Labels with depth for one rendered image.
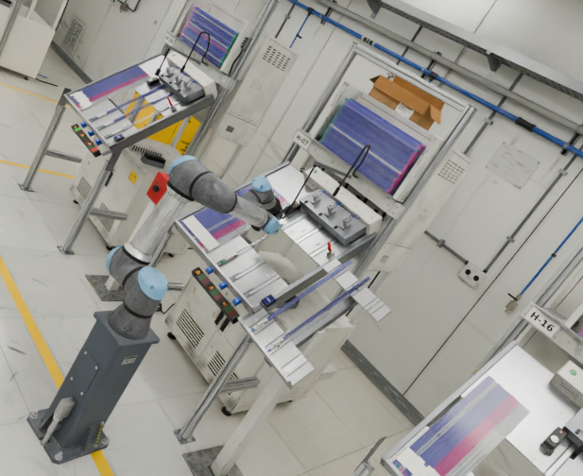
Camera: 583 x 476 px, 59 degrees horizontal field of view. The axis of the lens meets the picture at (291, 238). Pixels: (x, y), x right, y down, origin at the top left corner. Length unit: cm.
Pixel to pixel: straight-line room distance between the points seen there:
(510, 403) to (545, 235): 182
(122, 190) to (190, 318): 106
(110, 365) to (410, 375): 252
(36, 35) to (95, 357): 479
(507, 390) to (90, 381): 152
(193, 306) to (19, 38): 415
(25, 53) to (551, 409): 578
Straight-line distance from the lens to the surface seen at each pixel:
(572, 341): 218
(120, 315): 195
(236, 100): 348
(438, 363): 391
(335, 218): 247
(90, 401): 211
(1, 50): 632
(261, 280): 230
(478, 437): 202
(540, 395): 217
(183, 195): 187
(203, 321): 286
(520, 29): 418
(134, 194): 345
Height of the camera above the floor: 164
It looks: 16 degrees down
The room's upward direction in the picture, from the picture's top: 33 degrees clockwise
